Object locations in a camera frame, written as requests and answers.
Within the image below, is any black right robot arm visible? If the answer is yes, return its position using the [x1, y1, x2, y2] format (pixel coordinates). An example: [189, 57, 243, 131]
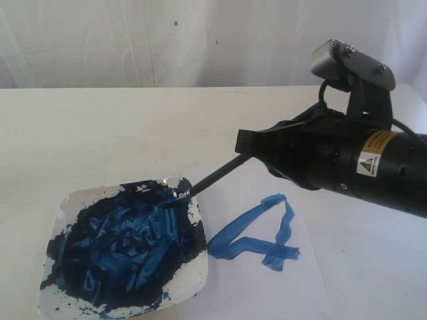
[235, 108, 426, 217]

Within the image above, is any black paintbrush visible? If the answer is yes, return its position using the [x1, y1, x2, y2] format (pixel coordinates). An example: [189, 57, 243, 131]
[164, 155, 251, 209]

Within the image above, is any white paper sheet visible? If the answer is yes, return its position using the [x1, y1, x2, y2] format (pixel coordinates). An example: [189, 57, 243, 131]
[177, 160, 330, 319]

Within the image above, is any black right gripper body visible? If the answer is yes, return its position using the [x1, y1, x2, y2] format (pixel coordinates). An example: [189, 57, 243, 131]
[286, 106, 377, 192]

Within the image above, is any white square paint plate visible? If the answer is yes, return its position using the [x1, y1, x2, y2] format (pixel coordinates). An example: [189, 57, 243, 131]
[38, 177, 208, 319]

